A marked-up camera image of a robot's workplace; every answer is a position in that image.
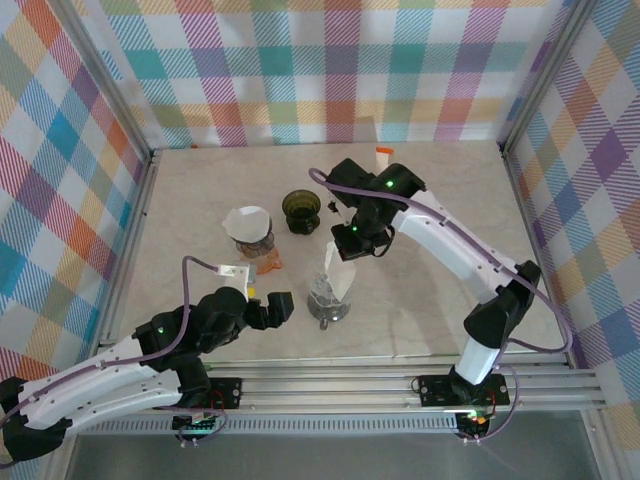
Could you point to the plaid cloth backdrop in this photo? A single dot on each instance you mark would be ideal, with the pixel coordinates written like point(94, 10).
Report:
point(50, 200)
point(600, 200)
point(320, 75)

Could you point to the aluminium side rail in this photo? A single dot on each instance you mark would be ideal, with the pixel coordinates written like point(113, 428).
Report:
point(141, 200)
point(529, 225)

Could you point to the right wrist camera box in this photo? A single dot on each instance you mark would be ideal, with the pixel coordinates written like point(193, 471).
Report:
point(350, 177)

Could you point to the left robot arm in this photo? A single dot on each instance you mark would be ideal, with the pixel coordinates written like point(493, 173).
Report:
point(100, 395)

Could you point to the aluminium front rail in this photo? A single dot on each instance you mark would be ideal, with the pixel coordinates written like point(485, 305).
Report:
point(325, 387)

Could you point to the white paper coffee filter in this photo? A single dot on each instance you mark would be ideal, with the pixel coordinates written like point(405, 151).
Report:
point(342, 280)
point(247, 222)

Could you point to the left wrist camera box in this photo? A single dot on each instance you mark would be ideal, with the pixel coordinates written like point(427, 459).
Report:
point(234, 275)

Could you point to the orange plastic dripper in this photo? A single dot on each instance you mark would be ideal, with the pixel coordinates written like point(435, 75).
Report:
point(270, 265)

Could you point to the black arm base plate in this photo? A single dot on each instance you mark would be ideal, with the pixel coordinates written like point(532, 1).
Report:
point(435, 390)
point(227, 392)

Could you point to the coffee filter pack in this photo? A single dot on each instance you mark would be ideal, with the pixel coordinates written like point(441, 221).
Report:
point(384, 157)

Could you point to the grey coffee dripper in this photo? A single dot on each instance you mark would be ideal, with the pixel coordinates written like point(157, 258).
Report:
point(255, 247)

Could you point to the aluminium frame post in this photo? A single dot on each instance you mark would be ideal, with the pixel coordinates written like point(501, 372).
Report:
point(112, 85)
point(542, 75)

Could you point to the clear glass dripper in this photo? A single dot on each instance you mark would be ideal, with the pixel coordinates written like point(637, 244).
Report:
point(330, 312)

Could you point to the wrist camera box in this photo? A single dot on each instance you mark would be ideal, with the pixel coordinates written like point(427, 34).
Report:
point(234, 275)
point(350, 177)

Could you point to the clear coffee dripper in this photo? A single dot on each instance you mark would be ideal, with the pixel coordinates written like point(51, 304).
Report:
point(320, 290)

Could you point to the controller circuit board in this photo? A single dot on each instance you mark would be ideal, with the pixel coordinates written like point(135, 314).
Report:
point(472, 420)
point(197, 425)

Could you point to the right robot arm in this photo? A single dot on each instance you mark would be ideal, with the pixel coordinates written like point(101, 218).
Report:
point(450, 240)

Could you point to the green coffee dripper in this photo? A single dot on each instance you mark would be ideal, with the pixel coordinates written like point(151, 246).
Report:
point(300, 205)

